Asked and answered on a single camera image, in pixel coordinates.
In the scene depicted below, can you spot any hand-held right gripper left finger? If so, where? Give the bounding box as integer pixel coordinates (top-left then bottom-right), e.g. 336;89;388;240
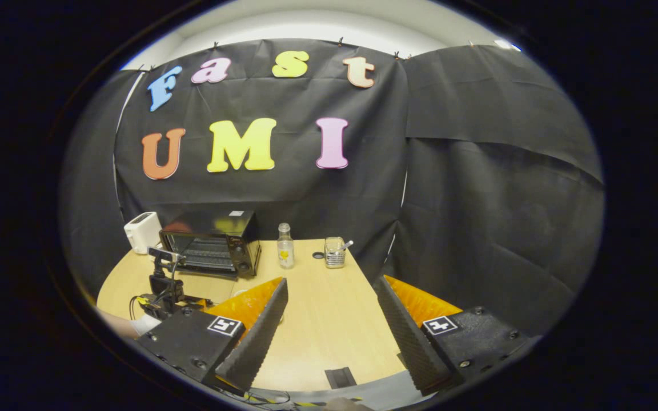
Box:
137;277;289;393

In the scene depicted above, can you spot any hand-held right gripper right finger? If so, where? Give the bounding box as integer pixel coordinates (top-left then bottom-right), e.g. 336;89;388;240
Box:
372;275;536;397

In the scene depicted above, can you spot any black electric oven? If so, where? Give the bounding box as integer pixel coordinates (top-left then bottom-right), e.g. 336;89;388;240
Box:
159;209;262;280

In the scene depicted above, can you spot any white toaster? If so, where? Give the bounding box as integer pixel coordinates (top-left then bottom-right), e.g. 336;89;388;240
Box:
124;212;162;255

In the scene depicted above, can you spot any clear drink bottle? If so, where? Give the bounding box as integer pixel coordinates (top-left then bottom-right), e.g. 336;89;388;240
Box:
277;223;295;269

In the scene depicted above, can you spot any wire mesh holder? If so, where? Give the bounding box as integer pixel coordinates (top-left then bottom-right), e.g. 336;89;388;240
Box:
324;237;346;269

